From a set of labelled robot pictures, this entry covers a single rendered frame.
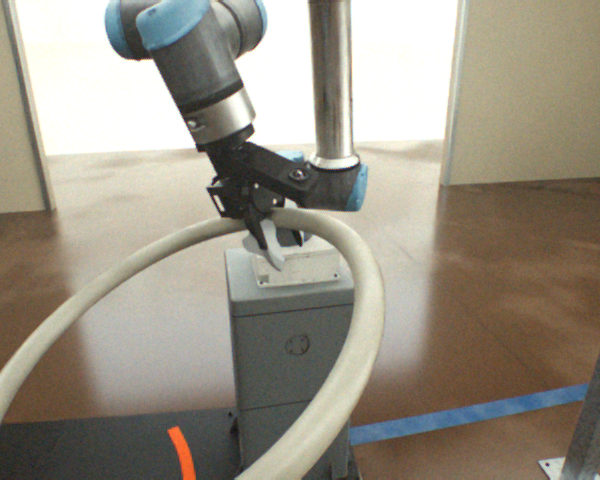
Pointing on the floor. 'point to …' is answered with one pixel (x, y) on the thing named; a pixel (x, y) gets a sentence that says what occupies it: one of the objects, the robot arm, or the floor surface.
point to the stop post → (594, 412)
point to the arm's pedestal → (284, 357)
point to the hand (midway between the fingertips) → (292, 251)
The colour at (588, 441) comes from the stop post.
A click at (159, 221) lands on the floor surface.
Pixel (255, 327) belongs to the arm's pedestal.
